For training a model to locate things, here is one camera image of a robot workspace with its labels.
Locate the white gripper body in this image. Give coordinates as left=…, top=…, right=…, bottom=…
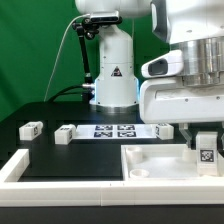
left=139, top=77, right=224, bottom=124

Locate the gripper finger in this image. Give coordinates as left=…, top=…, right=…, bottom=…
left=221, top=121, right=224, bottom=150
left=179, top=123, right=192, bottom=148

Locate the white square table top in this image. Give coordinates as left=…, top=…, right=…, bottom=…
left=121, top=144, right=224, bottom=181

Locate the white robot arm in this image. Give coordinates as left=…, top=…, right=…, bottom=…
left=75, top=0, right=224, bottom=138

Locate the white sheet with tags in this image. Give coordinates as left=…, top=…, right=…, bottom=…
left=75, top=124, right=156, bottom=139

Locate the white U-shaped fence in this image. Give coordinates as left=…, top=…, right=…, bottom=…
left=0, top=149, right=224, bottom=207

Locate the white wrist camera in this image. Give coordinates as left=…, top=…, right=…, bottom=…
left=141, top=50, right=184, bottom=78

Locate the black base cable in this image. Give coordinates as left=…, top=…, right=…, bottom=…
left=47, top=85, right=85, bottom=103

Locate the grey camera on mount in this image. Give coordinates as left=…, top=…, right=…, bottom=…
left=90, top=11, right=119, bottom=23

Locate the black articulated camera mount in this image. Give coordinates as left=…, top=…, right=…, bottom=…
left=72, top=18, right=99, bottom=102

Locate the white camera cable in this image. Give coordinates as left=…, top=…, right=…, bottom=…
left=43, top=13, right=92, bottom=103

